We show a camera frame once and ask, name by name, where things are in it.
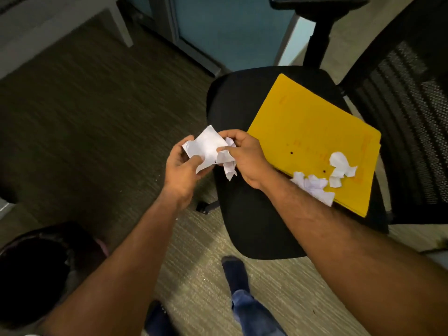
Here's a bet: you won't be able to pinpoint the person's right hand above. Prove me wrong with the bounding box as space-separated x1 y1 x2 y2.
217 129 277 191

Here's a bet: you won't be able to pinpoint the person's left hand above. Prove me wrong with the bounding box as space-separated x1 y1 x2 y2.
163 135 214 210

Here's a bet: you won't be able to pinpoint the white paper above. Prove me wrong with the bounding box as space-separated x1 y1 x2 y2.
182 125 238 182

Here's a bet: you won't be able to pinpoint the person's right forearm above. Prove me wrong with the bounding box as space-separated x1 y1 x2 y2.
258 167 448 336

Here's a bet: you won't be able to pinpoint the person's left forearm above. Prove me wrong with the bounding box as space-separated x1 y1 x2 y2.
40 190 194 336

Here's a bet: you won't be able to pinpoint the black office chair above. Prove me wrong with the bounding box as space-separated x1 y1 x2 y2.
196 0 448 260

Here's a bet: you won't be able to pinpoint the yellow paper folder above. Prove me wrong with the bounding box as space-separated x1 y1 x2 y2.
247 73 382 218

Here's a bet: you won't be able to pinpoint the torn white paper scrap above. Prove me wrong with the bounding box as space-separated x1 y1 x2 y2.
291 171 336 207
329 152 358 189

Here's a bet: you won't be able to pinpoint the dark shoe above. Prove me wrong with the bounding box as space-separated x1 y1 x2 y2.
144 300 180 336
221 255 251 295

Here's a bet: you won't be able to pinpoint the blue partition panel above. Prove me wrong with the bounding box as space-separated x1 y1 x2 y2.
150 0 302 77

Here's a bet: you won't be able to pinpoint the blue jeans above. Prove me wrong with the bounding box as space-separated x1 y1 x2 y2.
231 290 288 336

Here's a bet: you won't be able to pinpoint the black trash bin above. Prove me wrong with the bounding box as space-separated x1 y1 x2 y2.
0 221 109 330

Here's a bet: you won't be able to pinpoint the white desk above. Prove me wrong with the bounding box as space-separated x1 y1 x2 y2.
0 0 134 80

